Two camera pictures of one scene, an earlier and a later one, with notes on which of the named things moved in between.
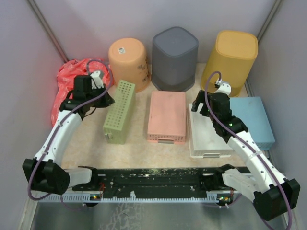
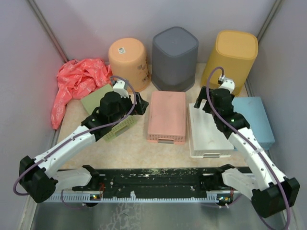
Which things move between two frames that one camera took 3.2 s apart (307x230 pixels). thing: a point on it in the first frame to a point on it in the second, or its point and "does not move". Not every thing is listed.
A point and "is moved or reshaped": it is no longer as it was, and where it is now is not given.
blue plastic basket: x=251 y=111 does not move
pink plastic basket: x=167 y=117 does not move
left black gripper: x=107 y=101 to x=140 y=107
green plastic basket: x=119 y=126 is moved or reshaped
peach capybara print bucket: x=129 y=63 does not move
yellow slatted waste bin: x=233 y=54 does not move
